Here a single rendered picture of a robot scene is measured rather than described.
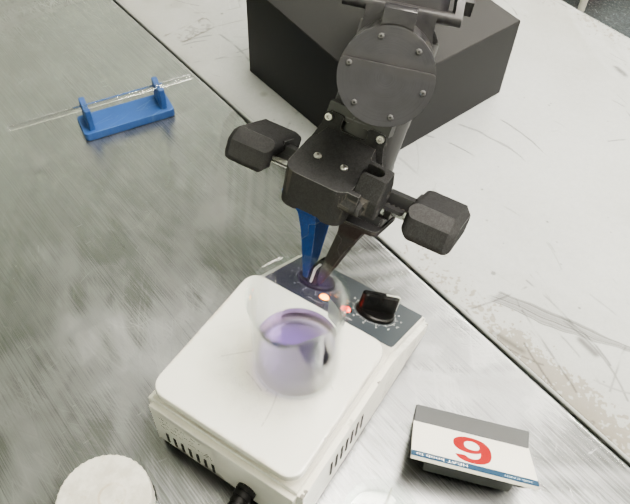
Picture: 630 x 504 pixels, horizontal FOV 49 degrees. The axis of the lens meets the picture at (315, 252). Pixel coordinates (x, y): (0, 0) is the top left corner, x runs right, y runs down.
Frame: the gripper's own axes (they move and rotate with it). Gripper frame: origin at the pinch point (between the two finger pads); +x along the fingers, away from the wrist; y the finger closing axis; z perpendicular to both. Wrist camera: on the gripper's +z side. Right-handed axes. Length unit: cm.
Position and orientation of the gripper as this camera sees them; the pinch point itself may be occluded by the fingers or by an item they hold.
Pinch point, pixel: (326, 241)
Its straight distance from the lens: 54.7
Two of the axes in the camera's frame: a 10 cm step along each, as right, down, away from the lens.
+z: -3.7, 2.9, -8.8
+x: -3.0, 8.6, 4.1
